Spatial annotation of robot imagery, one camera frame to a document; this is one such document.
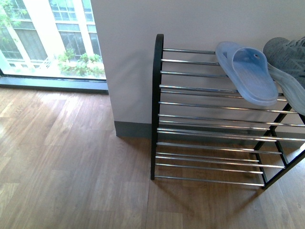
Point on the light blue slide slipper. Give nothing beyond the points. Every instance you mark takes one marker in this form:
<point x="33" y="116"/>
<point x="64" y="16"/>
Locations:
<point x="248" y="70"/>

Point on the black metal shoe rack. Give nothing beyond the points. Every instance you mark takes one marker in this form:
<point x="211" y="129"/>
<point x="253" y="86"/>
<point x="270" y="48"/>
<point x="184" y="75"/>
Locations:
<point x="203" y="130"/>

